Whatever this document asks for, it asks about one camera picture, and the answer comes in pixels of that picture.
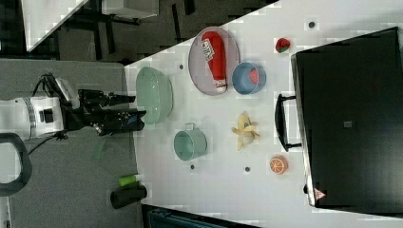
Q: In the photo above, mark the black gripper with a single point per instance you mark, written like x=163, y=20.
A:
x=90, y=112

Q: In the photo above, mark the yellow plush banana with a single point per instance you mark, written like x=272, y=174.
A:
x=245, y=131

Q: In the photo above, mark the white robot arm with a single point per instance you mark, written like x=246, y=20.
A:
x=46, y=118

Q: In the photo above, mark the green metal mug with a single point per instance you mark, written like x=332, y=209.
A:
x=190, y=143

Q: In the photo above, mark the green plastic colander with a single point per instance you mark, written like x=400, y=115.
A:
x=154, y=94

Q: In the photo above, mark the green cylinder object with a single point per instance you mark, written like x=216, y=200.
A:
x=129, y=179

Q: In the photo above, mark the black cylinder object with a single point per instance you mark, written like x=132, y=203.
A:
x=127, y=195

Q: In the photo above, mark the grey round plate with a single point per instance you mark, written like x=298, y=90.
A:
x=199, y=70

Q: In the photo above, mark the red plush ketchup bottle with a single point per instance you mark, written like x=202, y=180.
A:
x=214, y=55

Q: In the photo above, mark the blue bowl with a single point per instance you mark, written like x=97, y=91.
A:
x=241, y=81

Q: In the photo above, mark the red plush strawberry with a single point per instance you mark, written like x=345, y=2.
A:
x=254, y=76

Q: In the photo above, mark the orange slice toy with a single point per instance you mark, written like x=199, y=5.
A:
x=278, y=165

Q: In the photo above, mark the small red plush fruit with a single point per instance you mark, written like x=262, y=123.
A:
x=282, y=45

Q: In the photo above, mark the black toaster oven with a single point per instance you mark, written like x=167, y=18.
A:
x=349, y=110

